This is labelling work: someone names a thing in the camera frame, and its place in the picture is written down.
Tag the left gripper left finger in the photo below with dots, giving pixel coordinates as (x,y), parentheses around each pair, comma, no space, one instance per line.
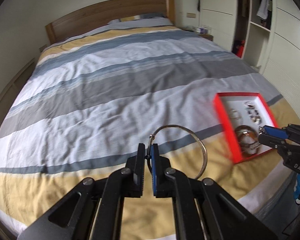
(93,208)

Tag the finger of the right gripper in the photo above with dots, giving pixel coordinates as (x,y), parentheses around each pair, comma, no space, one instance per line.
(275,141)
(270,132)

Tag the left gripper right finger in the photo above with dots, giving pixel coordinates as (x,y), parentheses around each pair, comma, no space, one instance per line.
(203,209)

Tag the amber bangle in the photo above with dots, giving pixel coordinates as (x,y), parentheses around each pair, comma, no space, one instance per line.
(249,145)

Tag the dark brown bangle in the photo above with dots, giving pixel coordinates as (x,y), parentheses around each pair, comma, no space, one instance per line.
(244,130)

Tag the silver ring bangle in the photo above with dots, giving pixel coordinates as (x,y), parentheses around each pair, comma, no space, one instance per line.
(249,105)

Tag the red jewelry box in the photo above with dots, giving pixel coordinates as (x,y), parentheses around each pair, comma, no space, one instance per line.
(241,114)

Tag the red item in wardrobe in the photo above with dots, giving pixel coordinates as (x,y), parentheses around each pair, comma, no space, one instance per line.
(239,47)

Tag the striped duvet cover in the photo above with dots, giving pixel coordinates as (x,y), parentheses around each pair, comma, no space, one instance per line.
(92,100)

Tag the white wardrobe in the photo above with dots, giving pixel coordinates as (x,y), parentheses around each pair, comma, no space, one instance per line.
(272,46)

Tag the striped hanging shirt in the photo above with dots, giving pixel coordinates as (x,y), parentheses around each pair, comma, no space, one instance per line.
(262,12)

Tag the wooden nightstand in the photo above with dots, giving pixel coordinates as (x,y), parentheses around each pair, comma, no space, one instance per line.
(203,35)

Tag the grey pillow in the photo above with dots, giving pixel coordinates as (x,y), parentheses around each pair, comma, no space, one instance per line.
(140,21)

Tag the wooden headboard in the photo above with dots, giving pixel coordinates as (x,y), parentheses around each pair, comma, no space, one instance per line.
(97,15)

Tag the wall switch plate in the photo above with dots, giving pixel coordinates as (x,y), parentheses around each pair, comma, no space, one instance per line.
(190,15)

